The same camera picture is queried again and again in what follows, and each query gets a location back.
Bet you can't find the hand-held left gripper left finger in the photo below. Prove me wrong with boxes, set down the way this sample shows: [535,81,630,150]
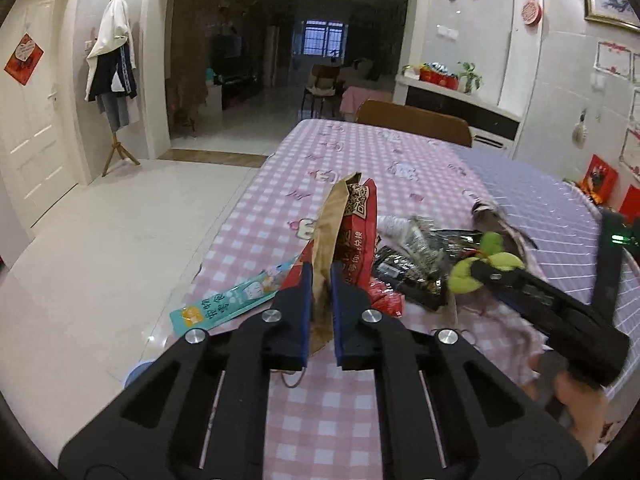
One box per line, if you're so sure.
[57,261,316,480]

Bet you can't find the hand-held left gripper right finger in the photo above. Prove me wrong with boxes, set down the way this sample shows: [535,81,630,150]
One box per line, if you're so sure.
[330,265,588,480]

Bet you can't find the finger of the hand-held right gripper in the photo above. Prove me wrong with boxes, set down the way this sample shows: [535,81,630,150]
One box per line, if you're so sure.
[471,259,561,307]
[492,285,568,335]

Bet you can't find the green fuzzy scrap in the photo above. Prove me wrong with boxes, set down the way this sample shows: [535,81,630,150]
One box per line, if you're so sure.
[447,232,526,294]

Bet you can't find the brown and red paper bag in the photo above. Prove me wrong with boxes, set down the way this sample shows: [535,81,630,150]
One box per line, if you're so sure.
[280,172,378,356]

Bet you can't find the person's right hand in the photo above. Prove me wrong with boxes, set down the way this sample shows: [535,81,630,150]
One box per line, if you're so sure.
[552,371,610,465]

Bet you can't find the small red wrapper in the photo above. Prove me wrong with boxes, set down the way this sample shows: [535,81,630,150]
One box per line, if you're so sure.
[367,280,406,319]

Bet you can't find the brown crumpled wrapper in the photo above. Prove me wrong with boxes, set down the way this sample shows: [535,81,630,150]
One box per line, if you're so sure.
[472,200,538,261]

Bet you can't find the black snack wrapper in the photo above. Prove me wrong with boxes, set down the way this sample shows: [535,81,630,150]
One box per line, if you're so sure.
[372,245,451,311]

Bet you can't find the teal snack wrapper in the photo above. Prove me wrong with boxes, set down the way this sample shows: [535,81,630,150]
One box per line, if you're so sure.
[170,255,306,333]

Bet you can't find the purple grid tablecloth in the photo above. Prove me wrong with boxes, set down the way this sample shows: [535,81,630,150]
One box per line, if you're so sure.
[452,145,640,411]

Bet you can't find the silver white wrapper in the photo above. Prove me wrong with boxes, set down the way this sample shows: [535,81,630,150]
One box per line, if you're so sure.
[377,215,443,261]

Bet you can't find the red gift bag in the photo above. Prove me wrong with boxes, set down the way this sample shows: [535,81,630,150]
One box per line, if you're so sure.
[579,154,619,202]

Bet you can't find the pink checked tablecloth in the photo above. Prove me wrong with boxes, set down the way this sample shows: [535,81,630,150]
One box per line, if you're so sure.
[125,119,596,480]

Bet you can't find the white hanging brush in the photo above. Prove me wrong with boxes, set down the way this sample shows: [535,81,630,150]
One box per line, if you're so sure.
[572,109,590,149]

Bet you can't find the white and black sideboard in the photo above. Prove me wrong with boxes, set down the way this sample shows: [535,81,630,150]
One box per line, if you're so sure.
[394,74,523,158]

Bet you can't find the brown wooden chair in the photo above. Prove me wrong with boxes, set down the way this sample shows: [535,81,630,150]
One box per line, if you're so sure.
[356,100,473,148]

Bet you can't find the blue round stool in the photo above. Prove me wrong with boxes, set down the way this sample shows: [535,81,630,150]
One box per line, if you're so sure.
[122,360,157,387]

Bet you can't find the green potted plant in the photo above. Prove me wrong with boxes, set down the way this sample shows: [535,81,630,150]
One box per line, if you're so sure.
[457,61,484,95]

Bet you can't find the red box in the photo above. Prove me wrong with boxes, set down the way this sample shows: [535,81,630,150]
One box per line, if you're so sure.
[419,67,460,91]

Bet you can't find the pink covered seat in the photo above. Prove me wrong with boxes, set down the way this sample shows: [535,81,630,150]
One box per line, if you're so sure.
[340,86,393,116]

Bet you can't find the dark dining chair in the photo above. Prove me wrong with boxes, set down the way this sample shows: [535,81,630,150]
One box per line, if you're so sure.
[302,64,342,117]

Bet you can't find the small white cabinet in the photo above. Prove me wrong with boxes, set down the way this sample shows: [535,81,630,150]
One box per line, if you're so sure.
[207,82,224,119]

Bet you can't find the wooden coat rack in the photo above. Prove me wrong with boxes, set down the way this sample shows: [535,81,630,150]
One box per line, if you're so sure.
[102,0,142,178]

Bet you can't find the red hanging fan ornament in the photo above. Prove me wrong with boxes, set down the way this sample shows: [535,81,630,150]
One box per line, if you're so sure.
[521,0,544,27]

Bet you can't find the black television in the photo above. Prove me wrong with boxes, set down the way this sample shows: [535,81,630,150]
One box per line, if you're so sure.
[212,34,244,76]

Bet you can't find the barred window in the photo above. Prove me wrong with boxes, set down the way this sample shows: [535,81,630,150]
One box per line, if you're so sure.
[301,19,346,58]

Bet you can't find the blue jeans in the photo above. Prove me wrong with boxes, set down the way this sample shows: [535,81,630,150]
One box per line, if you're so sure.
[97,92,132,134]

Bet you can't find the navy jacket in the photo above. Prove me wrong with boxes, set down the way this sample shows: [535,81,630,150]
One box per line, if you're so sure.
[94,42,138,100]

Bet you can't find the white door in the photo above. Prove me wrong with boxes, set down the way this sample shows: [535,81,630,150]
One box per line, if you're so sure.
[0,0,83,228]

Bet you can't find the white jacket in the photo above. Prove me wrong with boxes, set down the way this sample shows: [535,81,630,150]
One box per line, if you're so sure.
[86,0,133,102]

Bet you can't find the red door decoration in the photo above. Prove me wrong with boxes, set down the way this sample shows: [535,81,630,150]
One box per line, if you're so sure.
[4,34,45,86]

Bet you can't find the white wall certificate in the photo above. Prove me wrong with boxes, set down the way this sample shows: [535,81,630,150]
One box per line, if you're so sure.
[594,40,633,79]

